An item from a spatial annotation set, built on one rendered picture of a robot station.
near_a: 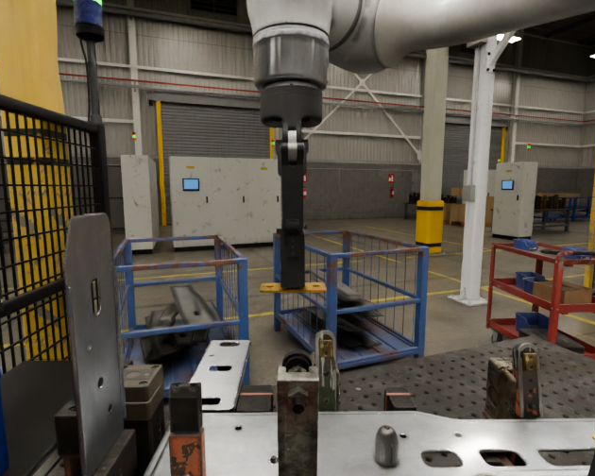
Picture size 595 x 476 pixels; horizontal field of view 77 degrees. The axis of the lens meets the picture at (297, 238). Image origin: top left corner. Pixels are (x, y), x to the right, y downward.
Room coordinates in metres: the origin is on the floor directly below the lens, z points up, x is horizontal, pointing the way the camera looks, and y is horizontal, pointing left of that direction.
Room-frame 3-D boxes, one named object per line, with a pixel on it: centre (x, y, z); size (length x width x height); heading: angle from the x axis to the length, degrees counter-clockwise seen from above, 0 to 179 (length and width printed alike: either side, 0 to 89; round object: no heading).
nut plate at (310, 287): (0.47, 0.01, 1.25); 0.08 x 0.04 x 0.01; 91
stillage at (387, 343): (3.05, -0.36, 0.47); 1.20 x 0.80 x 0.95; 22
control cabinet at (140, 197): (8.65, 3.60, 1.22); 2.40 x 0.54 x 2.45; 17
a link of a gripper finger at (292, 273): (0.45, 0.01, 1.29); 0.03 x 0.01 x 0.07; 91
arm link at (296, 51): (0.47, 0.01, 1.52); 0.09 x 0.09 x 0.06
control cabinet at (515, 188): (9.88, -5.72, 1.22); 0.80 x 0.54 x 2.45; 21
